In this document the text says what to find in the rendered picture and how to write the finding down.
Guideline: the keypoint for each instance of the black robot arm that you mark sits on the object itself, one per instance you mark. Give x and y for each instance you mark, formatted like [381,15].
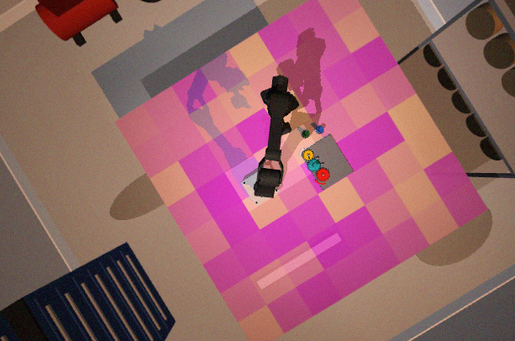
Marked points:
[281,103]

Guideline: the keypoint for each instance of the red gear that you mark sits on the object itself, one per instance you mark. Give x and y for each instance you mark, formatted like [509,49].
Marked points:
[322,171]

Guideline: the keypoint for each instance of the yellow gear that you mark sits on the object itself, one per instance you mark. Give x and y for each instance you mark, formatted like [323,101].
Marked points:
[308,153]

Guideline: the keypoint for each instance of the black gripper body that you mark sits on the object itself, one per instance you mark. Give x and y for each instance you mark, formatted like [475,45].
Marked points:
[286,128]

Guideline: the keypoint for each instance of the teal gear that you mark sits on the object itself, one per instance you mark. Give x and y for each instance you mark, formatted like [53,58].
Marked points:
[313,165]

